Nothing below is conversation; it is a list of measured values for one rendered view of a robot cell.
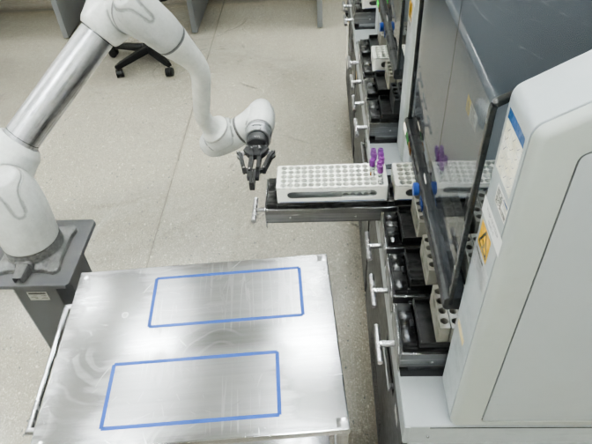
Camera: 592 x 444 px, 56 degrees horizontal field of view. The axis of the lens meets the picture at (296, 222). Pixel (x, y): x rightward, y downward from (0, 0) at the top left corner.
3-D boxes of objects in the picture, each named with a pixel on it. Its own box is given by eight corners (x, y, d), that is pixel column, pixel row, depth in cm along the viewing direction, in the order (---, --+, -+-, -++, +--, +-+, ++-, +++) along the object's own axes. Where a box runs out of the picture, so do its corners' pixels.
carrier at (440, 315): (447, 346, 114) (450, 329, 110) (436, 346, 114) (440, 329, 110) (438, 301, 122) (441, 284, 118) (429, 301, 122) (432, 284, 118)
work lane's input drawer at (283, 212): (503, 190, 161) (509, 166, 154) (515, 224, 151) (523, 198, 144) (255, 197, 164) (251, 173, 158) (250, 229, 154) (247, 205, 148)
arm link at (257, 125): (270, 119, 184) (270, 129, 180) (273, 141, 191) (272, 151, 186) (244, 120, 185) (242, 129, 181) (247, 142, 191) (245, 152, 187)
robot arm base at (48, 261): (-12, 286, 149) (-22, 272, 145) (19, 229, 165) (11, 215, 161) (54, 285, 148) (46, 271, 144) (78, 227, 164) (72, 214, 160)
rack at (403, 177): (496, 177, 155) (500, 159, 151) (506, 201, 148) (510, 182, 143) (389, 180, 156) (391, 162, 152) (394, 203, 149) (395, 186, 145)
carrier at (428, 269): (435, 288, 125) (438, 270, 121) (425, 288, 125) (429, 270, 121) (427, 251, 133) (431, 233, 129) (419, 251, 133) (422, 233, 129)
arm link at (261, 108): (280, 136, 189) (248, 151, 194) (282, 111, 200) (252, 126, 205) (262, 112, 183) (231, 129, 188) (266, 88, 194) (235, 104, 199)
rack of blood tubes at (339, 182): (383, 180, 156) (385, 162, 152) (387, 203, 149) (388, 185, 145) (278, 182, 158) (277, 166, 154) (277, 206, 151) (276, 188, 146)
